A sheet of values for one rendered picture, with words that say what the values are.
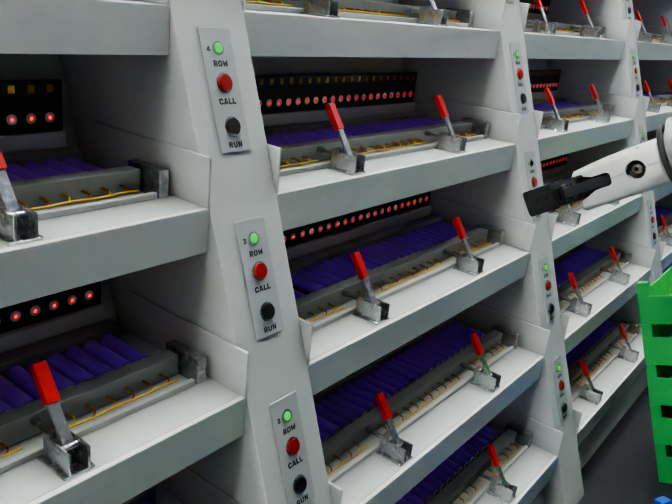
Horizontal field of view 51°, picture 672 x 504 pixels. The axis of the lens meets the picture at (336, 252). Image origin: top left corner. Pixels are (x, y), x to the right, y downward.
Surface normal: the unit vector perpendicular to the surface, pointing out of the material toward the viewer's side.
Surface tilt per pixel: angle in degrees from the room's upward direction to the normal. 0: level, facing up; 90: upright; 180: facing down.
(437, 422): 20
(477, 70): 90
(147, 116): 90
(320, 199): 110
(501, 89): 90
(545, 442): 90
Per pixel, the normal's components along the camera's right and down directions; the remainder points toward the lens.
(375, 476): 0.11, -0.93
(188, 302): -0.62, 0.21
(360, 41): 0.78, 0.29
